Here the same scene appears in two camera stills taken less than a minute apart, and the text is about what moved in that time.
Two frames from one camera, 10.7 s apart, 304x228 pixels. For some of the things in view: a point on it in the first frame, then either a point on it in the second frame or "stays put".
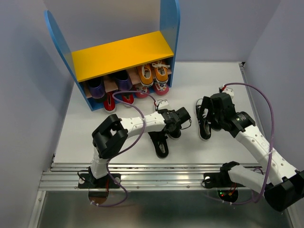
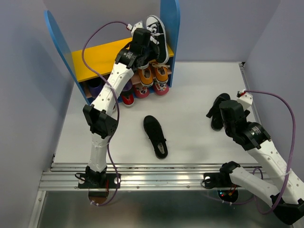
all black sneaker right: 216,122 stays put
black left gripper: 178,127 to 153,54
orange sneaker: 146,74 stays put
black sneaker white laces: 174,134 to 158,37
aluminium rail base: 140,176 stays put
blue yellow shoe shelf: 117,74 stays put
